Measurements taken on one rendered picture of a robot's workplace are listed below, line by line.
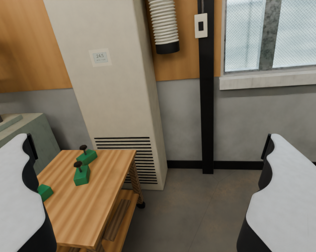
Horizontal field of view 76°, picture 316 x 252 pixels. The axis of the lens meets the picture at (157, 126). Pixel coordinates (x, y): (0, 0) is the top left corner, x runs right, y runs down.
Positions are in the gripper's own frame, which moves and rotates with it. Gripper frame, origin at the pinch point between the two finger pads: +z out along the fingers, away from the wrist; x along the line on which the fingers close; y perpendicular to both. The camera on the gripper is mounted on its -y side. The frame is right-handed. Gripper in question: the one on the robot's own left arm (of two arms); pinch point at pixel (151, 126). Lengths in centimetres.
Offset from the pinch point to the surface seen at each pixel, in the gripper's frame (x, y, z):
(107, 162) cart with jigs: -30, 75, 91
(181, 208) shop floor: 21, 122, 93
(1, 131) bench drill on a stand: -112, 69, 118
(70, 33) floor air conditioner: -50, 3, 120
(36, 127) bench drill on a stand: -96, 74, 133
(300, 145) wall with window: 116, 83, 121
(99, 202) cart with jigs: -27, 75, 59
